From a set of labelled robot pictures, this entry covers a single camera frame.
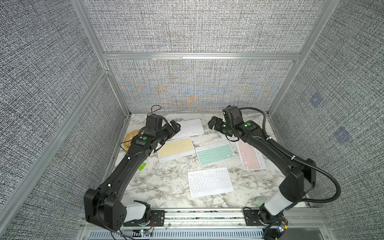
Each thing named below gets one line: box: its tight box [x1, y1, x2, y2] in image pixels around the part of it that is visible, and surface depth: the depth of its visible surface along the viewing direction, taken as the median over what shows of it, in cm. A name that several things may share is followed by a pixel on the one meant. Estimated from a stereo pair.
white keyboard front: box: [188, 167, 234, 198], surface depth 85 cm
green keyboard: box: [195, 140, 236, 168], surface depth 99 cm
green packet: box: [138, 162, 146, 172], surface depth 92 cm
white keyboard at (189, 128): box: [172, 119, 205, 140], surface depth 112 cm
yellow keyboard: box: [157, 136, 196, 163], surface depth 100 cm
